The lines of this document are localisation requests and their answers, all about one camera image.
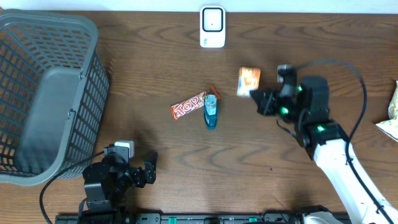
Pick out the small orange snack packet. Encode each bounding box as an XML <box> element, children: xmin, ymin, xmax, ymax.
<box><xmin>237</xmin><ymin>67</ymin><xmax>261</xmax><ymax>97</ymax></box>

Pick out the blue liquid bottle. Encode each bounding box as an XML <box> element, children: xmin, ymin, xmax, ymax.
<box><xmin>204</xmin><ymin>95</ymin><xmax>218</xmax><ymax>129</ymax></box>

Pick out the orange Top chocolate bar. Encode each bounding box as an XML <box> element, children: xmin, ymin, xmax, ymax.
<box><xmin>170</xmin><ymin>86</ymin><xmax>221</xmax><ymax>119</ymax></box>

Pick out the yellow snack bag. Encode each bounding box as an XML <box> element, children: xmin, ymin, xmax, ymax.
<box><xmin>376</xmin><ymin>80</ymin><xmax>398</xmax><ymax>141</ymax></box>

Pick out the white barcode scanner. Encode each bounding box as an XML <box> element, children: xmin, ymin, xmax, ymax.
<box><xmin>200</xmin><ymin>6</ymin><xmax>226</xmax><ymax>48</ymax></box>

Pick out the dark grey plastic basket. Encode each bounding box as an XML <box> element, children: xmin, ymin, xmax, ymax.
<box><xmin>1</xmin><ymin>9</ymin><xmax>109</xmax><ymax>186</ymax></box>

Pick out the black left camera cable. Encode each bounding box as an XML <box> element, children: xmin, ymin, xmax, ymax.
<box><xmin>39</xmin><ymin>150</ymin><xmax>105</xmax><ymax>224</ymax></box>

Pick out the black camera cable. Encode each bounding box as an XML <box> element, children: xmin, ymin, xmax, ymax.
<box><xmin>39</xmin><ymin>150</ymin><xmax>105</xmax><ymax>224</ymax></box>
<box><xmin>292</xmin><ymin>58</ymin><xmax>396</xmax><ymax>224</ymax></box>

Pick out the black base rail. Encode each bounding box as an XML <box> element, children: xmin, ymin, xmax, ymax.
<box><xmin>55</xmin><ymin>205</ymin><xmax>327</xmax><ymax>224</ymax></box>

